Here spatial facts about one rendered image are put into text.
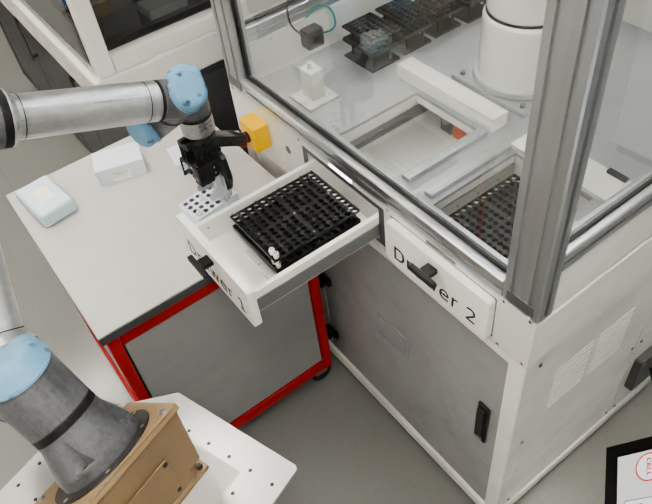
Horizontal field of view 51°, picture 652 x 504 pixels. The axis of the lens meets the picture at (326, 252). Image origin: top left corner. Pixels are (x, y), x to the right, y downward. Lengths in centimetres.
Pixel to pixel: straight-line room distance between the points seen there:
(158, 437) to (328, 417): 112
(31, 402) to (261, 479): 42
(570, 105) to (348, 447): 145
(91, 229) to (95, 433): 78
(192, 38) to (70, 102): 94
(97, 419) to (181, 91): 58
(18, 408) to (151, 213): 79
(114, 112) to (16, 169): 225
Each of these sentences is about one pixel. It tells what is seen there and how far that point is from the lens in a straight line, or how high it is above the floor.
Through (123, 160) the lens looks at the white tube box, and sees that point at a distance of 189.
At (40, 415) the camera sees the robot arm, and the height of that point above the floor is 105.
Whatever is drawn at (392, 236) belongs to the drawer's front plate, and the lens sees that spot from 140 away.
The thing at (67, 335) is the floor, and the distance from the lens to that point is 265.
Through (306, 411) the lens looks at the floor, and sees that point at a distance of 221.
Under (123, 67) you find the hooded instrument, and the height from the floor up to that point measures 91.
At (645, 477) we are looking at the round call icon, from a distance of 104.
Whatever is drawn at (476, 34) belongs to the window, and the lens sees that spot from 102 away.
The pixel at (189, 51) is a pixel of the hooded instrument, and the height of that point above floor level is 88.
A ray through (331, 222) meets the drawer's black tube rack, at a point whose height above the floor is 90.
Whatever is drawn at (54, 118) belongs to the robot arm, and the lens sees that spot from 122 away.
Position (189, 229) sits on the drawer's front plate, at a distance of 145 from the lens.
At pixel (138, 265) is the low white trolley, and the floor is 76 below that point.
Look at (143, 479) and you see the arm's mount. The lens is 117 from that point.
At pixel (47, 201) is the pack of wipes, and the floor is 80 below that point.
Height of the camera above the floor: 191
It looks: 47 degrees down
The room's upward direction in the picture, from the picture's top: 8 degrees counter-clockwise
